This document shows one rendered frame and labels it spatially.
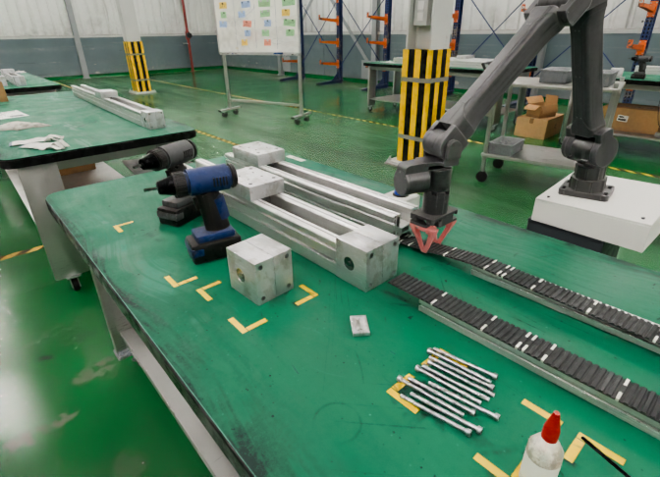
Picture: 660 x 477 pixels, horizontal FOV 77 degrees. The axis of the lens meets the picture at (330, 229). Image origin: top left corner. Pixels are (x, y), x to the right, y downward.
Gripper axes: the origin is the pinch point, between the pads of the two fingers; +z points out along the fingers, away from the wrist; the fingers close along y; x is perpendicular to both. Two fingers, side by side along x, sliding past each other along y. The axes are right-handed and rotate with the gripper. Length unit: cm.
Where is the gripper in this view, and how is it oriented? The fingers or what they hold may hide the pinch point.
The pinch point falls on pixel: (430, 245)
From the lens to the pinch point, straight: 102.5
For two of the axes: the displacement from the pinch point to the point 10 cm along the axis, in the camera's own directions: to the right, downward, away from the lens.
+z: 0.0, 9.1, 4.3
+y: -7.4, 2.9, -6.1
